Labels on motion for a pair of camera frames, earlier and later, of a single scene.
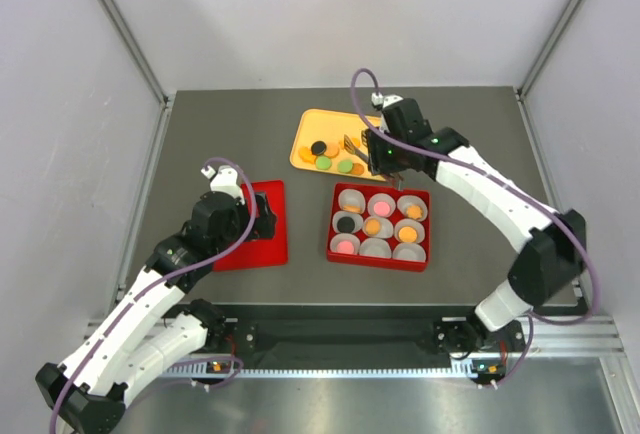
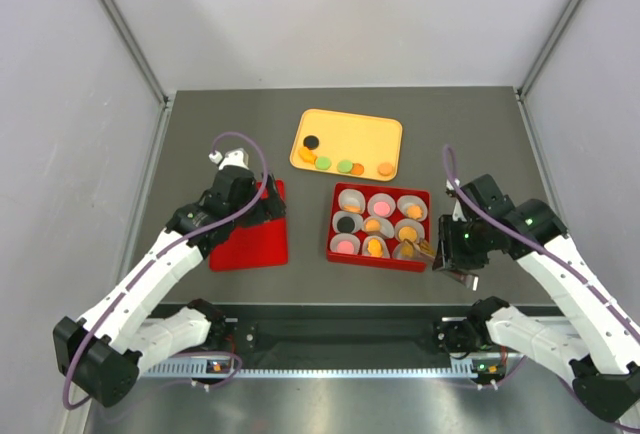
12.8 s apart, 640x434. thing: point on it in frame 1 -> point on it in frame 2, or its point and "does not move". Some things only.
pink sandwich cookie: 345,246 does not move
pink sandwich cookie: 382,208 does not move
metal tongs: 351,147 -> 469,281
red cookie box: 378,226 does not move
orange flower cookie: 414,212 does not move
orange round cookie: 407,234 does not move
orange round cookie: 372,226 does not move
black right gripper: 378,163 -> 450,255
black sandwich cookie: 345,224 does not move
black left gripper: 263,226 -> 267,209
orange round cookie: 332,150 -> 407,251
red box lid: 262,252 does not move
